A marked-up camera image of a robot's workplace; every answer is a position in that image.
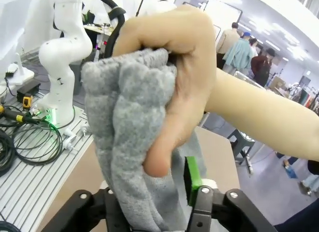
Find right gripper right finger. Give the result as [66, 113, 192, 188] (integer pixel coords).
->
[183, 155, 275, 232]

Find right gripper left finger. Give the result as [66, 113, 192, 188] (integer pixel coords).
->
[46, 187, 131, 232]

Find grey training pants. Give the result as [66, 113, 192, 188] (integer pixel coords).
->
[80, 48, 208, 232]

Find person's left forearm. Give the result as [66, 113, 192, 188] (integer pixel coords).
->
[204, 67, 319, 161]

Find person's left hand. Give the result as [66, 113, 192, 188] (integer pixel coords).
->
[112, 4, 217, 178]

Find grey plastic stool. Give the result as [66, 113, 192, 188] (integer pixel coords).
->
[227, 128, 257, 173]

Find person in black t-shirt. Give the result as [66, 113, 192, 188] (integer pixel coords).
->
[273, 159, 319, 232]

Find blue object on floor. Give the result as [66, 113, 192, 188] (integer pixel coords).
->
[283, 159, 299, 180]

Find person in light jeans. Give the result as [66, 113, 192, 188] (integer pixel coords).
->
[298, 174, 319, 197]

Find yellow and black tool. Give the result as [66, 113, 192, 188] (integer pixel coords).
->
[0, 105, 39, 125]

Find black power box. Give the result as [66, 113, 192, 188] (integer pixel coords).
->
[15, 78, 41, 103]

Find brown cardboard boxes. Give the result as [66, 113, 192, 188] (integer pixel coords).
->
[268, 75, 288, 91]

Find clothes rack with garments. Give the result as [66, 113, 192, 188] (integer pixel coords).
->
[288, 83, 319, 111]

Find person in dark red jacket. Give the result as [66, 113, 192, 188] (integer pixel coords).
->
[250, 48, 275, 87]

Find person in teal jacket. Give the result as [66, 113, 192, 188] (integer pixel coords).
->
[222, 31, 253, 76]

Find person in beige jacket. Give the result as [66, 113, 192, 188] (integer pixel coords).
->
[216, 21, 242, 71]

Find framed whiteboard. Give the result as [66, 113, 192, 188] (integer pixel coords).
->
[201, 0, 244, 26]

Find aluminium slotted base plate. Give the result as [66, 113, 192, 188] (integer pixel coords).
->
[0, 86, 97, 232]

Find coiled black cable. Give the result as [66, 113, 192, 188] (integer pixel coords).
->
[0, 117, 75, 179]

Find white bracket stand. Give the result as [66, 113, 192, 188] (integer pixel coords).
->
[0, 52, 35, 86]

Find left arm black cable bundle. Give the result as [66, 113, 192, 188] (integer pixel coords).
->
[94, 0, 128, 58]

